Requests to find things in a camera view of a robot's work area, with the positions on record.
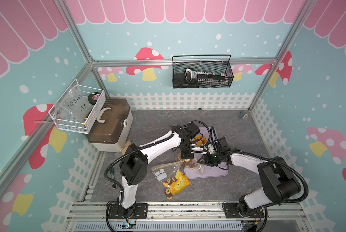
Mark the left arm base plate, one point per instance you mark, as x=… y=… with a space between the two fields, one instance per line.
x=136 y=211

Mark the black mesh wall basket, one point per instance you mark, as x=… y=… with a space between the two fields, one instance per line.
x=207 y=63

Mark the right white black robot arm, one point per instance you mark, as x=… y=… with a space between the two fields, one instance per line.
x=280 y=182

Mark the white wire wall basket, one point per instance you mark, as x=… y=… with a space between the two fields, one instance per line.
x=65 y=122

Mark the lilac plastic tray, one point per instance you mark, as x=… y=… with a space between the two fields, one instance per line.
x=205 y=137

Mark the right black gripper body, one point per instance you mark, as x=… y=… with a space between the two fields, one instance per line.
x=212 y=160

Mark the brown lidded storage box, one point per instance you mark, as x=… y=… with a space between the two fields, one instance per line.
x=110 y=131

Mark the clear labelled plastic bag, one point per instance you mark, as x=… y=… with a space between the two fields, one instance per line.
x=75 y=104

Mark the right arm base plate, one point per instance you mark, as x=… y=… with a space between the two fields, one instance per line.
x=234 y=210

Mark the green handled ratchet wrench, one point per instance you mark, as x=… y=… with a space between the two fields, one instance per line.
x=111 y=172

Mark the socket wrench set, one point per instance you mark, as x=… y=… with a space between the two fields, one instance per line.
x=208 y=78

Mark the aluminium front rail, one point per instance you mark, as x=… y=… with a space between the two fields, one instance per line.
x=185 y=217

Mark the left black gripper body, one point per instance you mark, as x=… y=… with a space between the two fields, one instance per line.
x=185 y=151

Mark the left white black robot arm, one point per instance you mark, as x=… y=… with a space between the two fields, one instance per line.
x=129 y=170

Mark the black tape roll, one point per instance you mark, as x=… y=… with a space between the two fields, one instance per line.
x=93 y=98

